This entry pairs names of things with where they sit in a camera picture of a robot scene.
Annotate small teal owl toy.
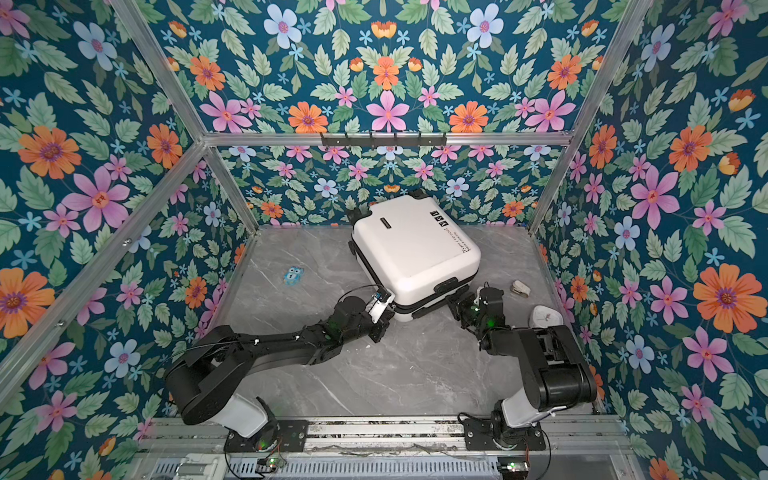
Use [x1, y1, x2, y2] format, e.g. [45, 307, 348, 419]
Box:
[284, 267, 304, 286]

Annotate black hook rack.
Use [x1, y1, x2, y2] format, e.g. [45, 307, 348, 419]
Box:
[320, 132, 448, 148]

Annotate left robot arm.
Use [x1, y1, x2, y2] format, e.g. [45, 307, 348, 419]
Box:
[164, 288, 394, 440]

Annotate aluminium mounting rail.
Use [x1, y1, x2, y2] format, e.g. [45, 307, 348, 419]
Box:
[139, 413, 631, 457]

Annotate white hard-shell suitcase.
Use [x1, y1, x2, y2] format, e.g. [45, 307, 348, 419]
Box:
[347, 189, 481, 323]

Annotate small beige stapler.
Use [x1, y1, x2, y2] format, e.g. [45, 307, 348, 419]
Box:
[510, 280, 531, 298]

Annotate white round alarm clock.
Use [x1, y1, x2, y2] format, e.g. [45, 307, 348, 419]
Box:
[529, 305, 564, 329]

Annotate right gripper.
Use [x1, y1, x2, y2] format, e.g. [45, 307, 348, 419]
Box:
[447, 292, 488, 333]

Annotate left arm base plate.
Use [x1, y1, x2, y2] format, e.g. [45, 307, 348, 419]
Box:
[224, 420, 310, 454]

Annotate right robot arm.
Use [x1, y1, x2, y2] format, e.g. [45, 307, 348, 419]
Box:
[446, 286, 598, 450]

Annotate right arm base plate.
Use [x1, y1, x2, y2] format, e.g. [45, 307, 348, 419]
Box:
[457, 413, 548, 452]

